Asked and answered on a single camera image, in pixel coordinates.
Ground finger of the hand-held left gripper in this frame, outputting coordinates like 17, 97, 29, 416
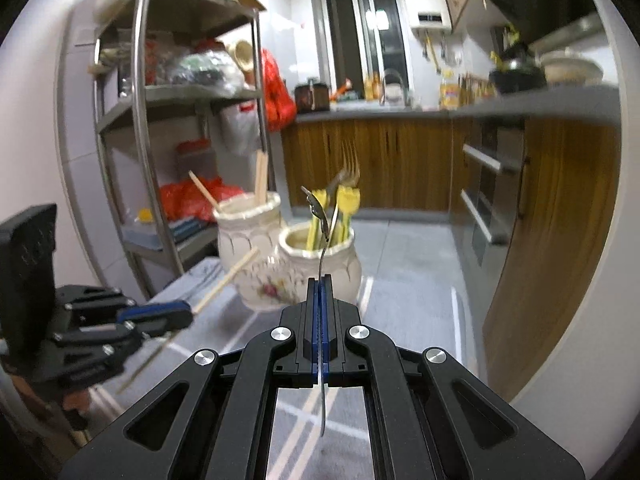
56, 285, 191, 323
47, 310, 195, 392

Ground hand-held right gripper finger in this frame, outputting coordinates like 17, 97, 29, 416
60, 276, 321, 480
320, 276, 586, 480

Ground floral ceramic utensil holder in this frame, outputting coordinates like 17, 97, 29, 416
212, 191, 363, 312

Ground silver spoon with flower handle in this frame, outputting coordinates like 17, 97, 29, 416
300, 186, 332, 436

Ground gold fork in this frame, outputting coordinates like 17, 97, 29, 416
340, 141, 362, 189

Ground grey striped tablecloth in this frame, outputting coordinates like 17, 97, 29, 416
87, 255, 490, 463

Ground orange plastic bag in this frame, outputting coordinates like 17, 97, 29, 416
261, 49, 297, 132
159, 176, 244, 222

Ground wooden lower kitchen cabinets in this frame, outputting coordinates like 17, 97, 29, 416
279, 119, 457, 212

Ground white plastic bag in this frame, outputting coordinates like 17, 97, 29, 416
221, 101, 262, 157

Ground metal shelf rack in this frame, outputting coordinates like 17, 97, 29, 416
91, 0, 282, 302

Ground built-in oven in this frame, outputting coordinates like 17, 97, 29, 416
451, 119, 527, 263

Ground dark red pot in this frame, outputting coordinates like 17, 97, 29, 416
294, 79, 329, 112

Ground metal faucet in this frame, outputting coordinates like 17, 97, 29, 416
381, 68, 407, 107

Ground wooden cabinet beside oven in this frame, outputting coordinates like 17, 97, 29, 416
481, 119, 622, 403

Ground yellow oil bottle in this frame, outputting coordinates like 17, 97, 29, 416
439, 70, 462, 109

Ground beige cup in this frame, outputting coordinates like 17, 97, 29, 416
226, 39, 257, 74

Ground grey kitchen countertop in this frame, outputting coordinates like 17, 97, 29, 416
295, 84, 622, 127

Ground kitchen window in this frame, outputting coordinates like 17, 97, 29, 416
319, 0, 412, 97

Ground black wok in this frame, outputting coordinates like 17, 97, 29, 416
489, 44, 547, 94

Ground white water heater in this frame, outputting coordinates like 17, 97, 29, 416
399, 0, 454, 31

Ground white bowl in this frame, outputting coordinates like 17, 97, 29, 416
539, 51, 604, 87

